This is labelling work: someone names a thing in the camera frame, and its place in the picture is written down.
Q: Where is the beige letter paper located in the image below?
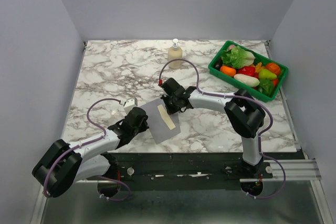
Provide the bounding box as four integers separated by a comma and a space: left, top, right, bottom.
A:
157, 104, 176, 130

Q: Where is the grey envelope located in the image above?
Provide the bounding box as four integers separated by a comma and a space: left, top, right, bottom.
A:
140, 99, 181, 144

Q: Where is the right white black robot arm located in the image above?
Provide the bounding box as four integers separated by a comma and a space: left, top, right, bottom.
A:
159, 78, 265, 178

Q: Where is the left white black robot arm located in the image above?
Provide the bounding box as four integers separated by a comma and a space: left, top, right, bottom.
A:
32, 107, 149, 198

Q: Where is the beige soap pump bottle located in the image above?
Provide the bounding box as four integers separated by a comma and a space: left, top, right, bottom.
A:
168, 38, 183, 69

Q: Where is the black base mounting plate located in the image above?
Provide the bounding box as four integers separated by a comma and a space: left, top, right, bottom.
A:
103, 151, 305, 195

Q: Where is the dark toy eggplant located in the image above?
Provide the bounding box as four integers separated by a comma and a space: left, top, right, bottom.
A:
214, 61, 223, 69

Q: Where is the orange toy fruit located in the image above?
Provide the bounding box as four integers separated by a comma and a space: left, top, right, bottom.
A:
220, 66, 236, 78

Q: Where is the green toy lettuce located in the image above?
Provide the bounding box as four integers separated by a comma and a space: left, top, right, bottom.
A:
220, 46, 255, 69

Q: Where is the white toy radish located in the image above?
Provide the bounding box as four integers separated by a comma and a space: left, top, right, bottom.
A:
234, 74, 260, 88

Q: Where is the red toy pepper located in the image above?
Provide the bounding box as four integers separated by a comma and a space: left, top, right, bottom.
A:
237, 66, 255, 77

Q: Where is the green plastic basket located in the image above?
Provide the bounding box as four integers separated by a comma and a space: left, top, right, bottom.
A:
208, 40, 289, 102

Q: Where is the yellow toy pepper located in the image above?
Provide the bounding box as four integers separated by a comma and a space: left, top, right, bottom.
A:
255, 62, 265, 73

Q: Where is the green toy leaf vegetable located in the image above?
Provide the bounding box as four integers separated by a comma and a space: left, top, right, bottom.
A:
257, 79, 274, 97

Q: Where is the green toy pear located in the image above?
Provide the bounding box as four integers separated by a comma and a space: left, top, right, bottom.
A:
258, 69, 277, 81

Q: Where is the orange toy tomato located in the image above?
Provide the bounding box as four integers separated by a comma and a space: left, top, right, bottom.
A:
265, 62, 281, 76

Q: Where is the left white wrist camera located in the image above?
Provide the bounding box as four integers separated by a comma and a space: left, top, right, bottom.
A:
123, 98, 138, 114

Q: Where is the aluminium frame rail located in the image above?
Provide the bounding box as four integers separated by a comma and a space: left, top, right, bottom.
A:
240, 159, 322, 183

